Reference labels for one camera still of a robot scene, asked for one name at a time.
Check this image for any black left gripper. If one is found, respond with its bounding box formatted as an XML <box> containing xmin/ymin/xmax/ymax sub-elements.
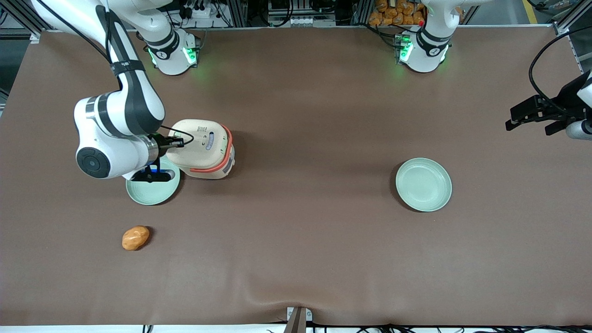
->
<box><xmin>505</xmin><ymin>70</ymin><xmax>592</xmax><ymax>131</ymax></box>

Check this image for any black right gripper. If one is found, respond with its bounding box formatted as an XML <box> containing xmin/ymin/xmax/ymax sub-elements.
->
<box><xmin>151</xmin><ymin>133</ymin><xmax>185</xmax><ymax>161</ymax></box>

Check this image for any beige rice cooker orange trim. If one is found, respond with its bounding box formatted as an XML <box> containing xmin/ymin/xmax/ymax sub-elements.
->
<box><xmin>166</xmin><ymin>119</ymin><xmax>236</xmax><ymax>180</ymax></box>

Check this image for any pale green round plate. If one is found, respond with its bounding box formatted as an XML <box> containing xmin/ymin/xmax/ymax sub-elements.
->
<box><xmin>395</xmin><ymin>158</ymin><xmax>453</xmax><ymax>213</ymax></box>
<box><xmin>125</xmin><ymin>157</ymin><xmax>181</xmax><ymax>206</ymax></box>

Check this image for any orange-brown bread roll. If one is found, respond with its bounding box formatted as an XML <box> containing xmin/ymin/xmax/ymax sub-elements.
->
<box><xmin>122</xmin><ymin>225</ymin><xmax>151</xmax><ymax>251</ymax></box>

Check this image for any white power strip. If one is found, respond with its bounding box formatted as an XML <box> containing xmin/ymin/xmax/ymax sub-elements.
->
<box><xmin>178</xmin><ymin>4</ymin><xmax>219</xmax><ymax>20</ymax></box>

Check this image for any bag of orange bread rolls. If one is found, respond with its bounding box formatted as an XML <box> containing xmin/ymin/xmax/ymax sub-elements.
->
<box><xmin>368</xmin><ymin>0</ymin><xmax>426</xmax><ymax>27</ymax></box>

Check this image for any brown table mat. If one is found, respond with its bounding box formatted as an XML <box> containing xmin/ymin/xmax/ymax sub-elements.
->
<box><xmin>0</xmin><ymin>25</ymin><xmax>592</xmax><ymax>327</ymax></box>

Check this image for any white connector block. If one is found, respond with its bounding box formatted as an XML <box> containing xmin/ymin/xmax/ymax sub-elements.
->
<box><xmin>272</xmin><ymin>16</ymin><xmax>337</xmax><ymax>27</ymax></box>

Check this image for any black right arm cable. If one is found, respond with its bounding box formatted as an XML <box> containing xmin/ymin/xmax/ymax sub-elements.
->
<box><xmin>32</xmin><ymin>0</ymin><xmax>195</xmax><ymax>147</ymax></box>

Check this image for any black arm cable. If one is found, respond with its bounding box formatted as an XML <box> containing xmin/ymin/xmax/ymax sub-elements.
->
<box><xmin>32</xmin><ymin>0</ymin><xmax>195</xmax><ymax>147</ymax></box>
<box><xmin>529</xmin><ymin>27</ymin><xmax>592</xmax><ymax>117</ymax></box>

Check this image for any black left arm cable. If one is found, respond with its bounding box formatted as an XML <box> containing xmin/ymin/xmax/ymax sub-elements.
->
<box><xmin>529</xmin><ymin>27</ymin><xmax>592</xmax><ymax>117</ymax></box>

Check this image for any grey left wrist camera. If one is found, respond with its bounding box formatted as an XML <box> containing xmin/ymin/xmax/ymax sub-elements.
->
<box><xmin>545</xmin><ymin>119</ymin><xmax>592</xmax><ymax>141</ymax></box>

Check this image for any aluminium frame profile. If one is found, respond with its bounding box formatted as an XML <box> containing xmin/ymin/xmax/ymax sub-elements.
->
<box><xmin>0</xmin><ymin>0</ymin><xmax>51</xmax><ymax>38</ymax></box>
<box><xmin>552</xmin><ymin>0</ymin><xmax>592</xmax><ymax>37</ymax></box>

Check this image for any grey metal camera bracket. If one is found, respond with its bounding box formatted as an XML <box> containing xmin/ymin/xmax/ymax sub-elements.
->
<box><xmin>283</xmin><ymin>306</ymin><xmax>314</xmax><ymax>333</ymax></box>

